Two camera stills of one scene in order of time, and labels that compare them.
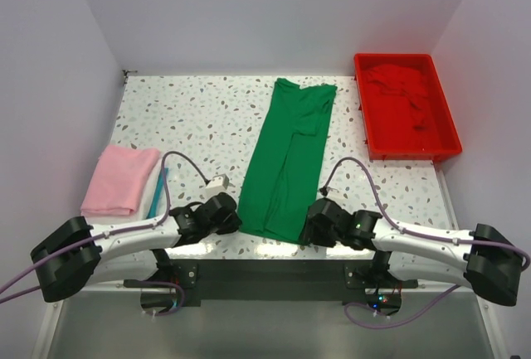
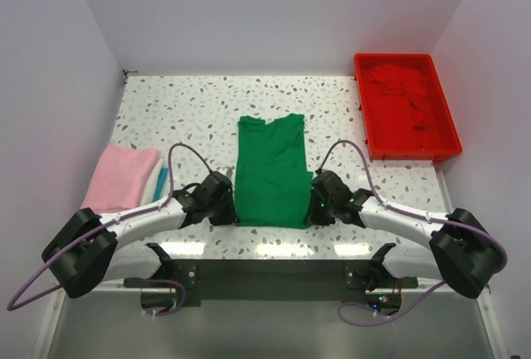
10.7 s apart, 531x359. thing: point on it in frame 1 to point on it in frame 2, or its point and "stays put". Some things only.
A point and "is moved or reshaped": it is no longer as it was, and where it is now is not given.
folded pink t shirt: (118, 179) stays put
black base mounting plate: (272, 279) stays put
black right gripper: (310, 235) to (313, 217)
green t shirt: (282, 177) is moved or reshaped
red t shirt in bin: (400, 109) stays put
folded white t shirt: (148, 191) stays put
